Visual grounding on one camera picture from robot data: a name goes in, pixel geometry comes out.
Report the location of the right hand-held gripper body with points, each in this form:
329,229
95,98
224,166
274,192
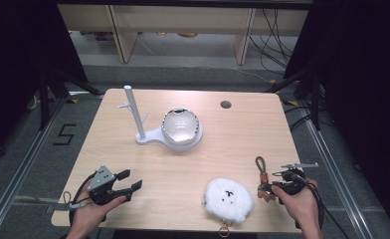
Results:
294,182

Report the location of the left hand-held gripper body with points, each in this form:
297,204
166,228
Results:
100,179

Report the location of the white fluffy pouch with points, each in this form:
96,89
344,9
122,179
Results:
229,202

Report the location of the white tree stand with base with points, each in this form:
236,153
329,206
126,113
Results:
135,113

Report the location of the person's right hand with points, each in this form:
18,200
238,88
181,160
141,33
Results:
302,205

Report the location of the person's left hand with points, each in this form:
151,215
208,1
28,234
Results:
90,214

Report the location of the black tripod stand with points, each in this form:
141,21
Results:
315,99
44,99

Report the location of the dark round table grommet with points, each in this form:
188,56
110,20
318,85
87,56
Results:
226,104

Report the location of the black curtain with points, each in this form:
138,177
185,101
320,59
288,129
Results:
17,66
365,83

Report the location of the beige wooden shelf unit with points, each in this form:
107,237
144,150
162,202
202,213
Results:
123,33

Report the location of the yellow round object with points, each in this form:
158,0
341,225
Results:
187,34

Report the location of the metal floor rail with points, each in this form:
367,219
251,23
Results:
20,166
335,179

